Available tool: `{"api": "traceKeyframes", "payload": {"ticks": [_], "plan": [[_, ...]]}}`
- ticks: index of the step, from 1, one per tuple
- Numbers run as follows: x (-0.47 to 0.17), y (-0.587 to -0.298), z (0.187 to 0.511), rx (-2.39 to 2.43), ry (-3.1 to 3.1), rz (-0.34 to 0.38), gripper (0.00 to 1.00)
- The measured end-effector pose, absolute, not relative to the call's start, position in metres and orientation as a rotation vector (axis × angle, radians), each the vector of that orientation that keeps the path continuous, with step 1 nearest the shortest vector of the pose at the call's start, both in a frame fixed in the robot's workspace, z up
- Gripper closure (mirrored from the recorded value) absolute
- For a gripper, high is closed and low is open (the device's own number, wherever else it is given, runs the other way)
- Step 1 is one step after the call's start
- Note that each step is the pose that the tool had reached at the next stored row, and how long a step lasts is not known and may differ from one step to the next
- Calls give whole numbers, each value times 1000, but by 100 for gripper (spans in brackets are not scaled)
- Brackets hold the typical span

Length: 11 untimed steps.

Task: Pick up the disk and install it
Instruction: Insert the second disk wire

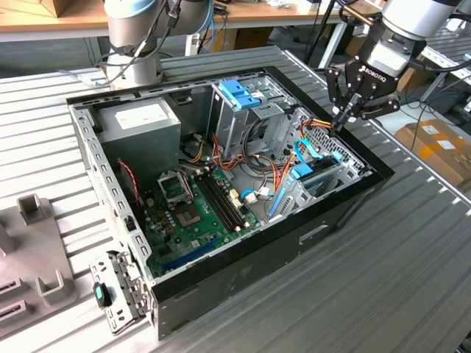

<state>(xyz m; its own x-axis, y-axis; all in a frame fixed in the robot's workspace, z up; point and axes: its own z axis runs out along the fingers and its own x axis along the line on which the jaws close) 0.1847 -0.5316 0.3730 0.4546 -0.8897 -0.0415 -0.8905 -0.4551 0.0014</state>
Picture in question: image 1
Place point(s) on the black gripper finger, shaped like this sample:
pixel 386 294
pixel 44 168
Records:
pixel 382 108
pixel 333 84

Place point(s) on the hard disk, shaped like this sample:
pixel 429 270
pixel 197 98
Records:
pixel 303 172

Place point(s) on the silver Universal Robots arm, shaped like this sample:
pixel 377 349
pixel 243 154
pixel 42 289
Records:
pixel 416 14

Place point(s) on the silver disk bay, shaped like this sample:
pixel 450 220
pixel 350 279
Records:
pixel 296 198

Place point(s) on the black tripod leg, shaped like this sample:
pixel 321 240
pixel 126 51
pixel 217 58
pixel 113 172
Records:
pixel 318 36

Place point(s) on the large labelled cardboard box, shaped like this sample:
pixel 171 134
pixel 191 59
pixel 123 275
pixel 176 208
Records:
pixel 434 154

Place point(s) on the aluminium slat table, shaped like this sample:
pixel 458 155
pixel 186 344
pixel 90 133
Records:
pixel 452 44

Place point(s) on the blue plastic drive latch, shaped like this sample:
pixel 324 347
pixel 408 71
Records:
pixel 235 93

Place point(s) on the wooden desk white legs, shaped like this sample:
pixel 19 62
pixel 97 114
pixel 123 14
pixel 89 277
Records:
pixel 257 13

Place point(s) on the tall silver drive cage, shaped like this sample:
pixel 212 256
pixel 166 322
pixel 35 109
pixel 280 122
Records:
pixel 228 125

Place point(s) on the cream motherboard power connector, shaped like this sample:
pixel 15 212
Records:
pixel 234 199

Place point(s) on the black RAM slot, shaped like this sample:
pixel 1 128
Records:
pixel 215 202
pixel 228 202
pixel 219 202
pixel 224 202

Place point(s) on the CPU socket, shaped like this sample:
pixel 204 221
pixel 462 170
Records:
pixel 173 187

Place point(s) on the black open PC case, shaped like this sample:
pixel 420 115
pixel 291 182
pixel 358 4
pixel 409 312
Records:
pixel 257 264

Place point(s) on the grey power supply unit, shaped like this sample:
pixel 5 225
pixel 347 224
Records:
pixel 147 147

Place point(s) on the square motherboard chip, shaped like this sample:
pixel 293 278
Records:
pixel 188 217

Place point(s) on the green motherboard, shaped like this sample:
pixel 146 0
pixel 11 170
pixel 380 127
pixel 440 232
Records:
pixel 198 235

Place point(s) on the blue expansion slot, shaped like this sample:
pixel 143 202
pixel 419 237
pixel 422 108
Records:
pixel 191 254

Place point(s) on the black case fan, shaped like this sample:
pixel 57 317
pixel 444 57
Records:
pixel 127 189

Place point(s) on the metal expansion card retainer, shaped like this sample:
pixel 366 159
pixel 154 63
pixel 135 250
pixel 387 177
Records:
pixel 123 279

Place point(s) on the small brown cardboard box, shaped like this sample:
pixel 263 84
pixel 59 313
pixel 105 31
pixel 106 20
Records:
pixel 55 7

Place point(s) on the teal black latch tab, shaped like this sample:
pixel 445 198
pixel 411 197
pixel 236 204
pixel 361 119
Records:
pixel 98 294

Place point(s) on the grey parts rack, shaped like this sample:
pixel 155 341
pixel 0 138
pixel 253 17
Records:
pixel 37 250

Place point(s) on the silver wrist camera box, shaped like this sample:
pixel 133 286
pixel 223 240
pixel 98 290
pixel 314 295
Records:
pixel 390 55

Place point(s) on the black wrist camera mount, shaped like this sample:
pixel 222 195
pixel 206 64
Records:
pixel 373 40

